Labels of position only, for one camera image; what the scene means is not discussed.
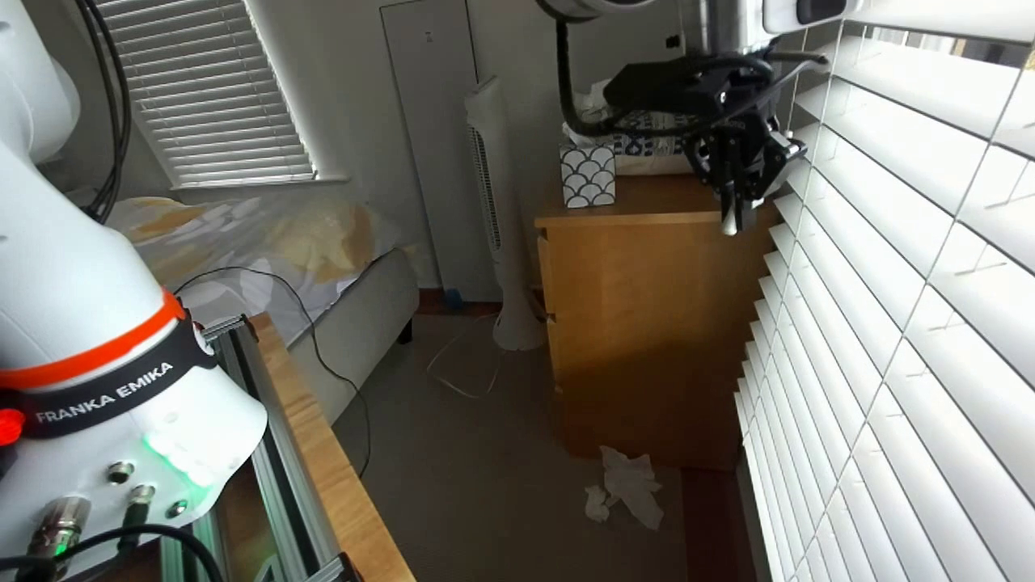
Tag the bed with yellowish bedding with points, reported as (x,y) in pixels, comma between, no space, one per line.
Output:
(327,270)

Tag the crumpled white tissue on floor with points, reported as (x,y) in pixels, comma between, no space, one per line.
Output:
(633,482)

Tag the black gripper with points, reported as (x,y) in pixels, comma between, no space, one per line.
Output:
(746,159)

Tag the white window blinds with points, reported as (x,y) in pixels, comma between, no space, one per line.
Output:
(887,396)

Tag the wooden three-drawer dresser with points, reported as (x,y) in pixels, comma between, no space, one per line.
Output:
(649,311)

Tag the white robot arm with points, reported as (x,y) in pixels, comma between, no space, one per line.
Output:
(117,417)

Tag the white tower fan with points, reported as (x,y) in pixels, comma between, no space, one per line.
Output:
(517,329)

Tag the white leaning board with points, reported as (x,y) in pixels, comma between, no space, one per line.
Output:
(435,72)

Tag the wooden robot mounting table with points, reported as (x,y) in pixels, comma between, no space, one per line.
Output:
(344,505)

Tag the patterned tissue box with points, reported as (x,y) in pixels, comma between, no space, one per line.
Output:
(586,177)

